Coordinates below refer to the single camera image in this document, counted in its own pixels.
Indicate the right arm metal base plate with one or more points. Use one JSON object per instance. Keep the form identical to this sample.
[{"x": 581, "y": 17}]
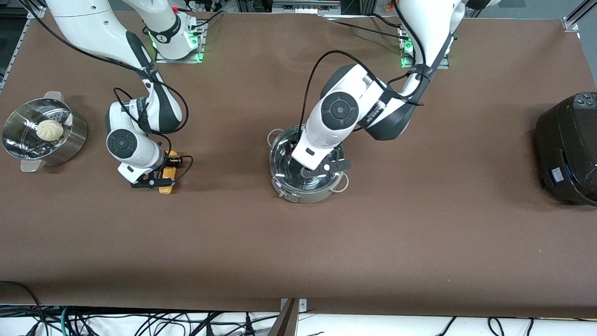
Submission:
[{"x": 199, "y": 56}]

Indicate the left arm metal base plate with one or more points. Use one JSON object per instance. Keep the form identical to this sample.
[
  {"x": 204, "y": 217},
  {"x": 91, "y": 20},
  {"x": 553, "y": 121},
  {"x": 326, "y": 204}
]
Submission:
[{"x": 444, "y": 65}]

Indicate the glass pot lid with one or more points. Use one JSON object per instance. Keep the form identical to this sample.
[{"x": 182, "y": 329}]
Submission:
[{"x": 283, "y": 164}]

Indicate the steel cooking pot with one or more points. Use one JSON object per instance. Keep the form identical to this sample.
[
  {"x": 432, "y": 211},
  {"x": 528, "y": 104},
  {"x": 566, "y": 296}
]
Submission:
[{"x": 308, "y": 198}]

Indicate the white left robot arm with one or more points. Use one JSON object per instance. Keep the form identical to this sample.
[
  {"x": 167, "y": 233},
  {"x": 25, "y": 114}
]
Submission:
[{"x": 373, "y": 102}]

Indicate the black rice cooker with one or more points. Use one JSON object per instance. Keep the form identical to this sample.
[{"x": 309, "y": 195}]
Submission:
[{"x": 569, "y": 149}]

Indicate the black camera bracket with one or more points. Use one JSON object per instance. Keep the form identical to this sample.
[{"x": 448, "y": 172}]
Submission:
[
  {"x": 149, "y": 183},
  {"x": 338, "y": 166}
]

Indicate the brown camera stand post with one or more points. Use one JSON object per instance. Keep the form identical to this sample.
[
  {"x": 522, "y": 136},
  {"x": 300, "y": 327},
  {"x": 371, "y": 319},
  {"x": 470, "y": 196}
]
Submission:
[{"x": 285, "y": 322}]

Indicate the black left camera bracket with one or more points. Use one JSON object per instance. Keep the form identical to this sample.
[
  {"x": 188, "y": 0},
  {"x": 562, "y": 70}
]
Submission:
[{"x": 338, "y": 166}]

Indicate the white steamed bun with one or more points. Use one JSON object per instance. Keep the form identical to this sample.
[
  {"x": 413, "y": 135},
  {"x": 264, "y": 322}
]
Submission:
[{"x": 49, "y": 130}]

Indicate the metal table edge bracket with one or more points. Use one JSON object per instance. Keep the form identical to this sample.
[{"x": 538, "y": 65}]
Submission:
[{"x": 302, "y": 304}]

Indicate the steel steamer pot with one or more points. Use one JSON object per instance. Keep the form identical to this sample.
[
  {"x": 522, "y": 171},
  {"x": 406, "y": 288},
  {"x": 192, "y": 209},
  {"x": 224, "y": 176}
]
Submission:
[{"x": 70, "y": 140}]

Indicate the yellow corn cob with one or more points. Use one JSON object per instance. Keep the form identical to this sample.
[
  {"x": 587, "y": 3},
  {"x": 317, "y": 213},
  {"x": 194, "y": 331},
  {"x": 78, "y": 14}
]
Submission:
[{"x": 167, "y": 187}]

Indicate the black right camera bracket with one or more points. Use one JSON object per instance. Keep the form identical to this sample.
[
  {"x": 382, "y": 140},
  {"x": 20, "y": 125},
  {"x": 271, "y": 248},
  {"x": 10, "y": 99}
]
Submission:
[{"x": 149, "y": 183}]

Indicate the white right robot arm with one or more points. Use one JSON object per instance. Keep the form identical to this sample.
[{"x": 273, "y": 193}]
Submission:
[{"x": 93, "y": 28}]

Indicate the silver metal box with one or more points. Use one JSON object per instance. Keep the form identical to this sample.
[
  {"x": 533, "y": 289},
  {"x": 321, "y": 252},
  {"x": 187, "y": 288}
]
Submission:
[{"x": 305, "y": 6}]

